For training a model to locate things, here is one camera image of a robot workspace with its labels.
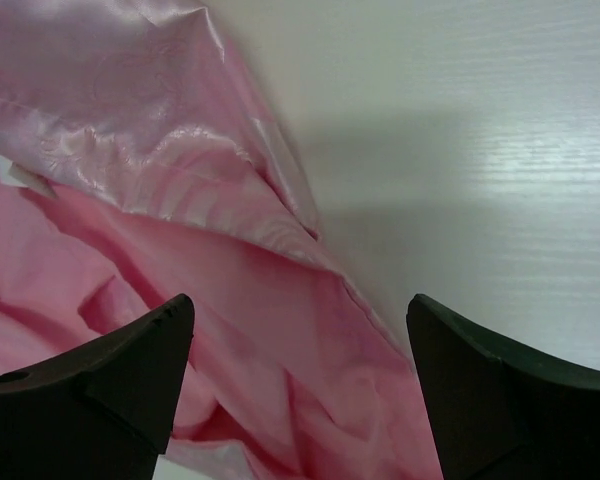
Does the pink satin pillowcase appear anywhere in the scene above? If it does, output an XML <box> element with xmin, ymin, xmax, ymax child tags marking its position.
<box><xmin>0</xmin><ymin>1</ymin><xmax>441</xmax><ymax>479</ymax></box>

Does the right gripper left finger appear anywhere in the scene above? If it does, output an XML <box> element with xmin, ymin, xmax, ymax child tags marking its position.
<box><xmin>0</xmin><ymin>294</ymin><xmax>195</xmax><ymax>480</ymax></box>

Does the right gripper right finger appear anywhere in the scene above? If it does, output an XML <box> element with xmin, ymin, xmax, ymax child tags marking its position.
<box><xmin>406</xmin><ymin>294</ymin><xmax>600</xmax><ymax>479</ymax></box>

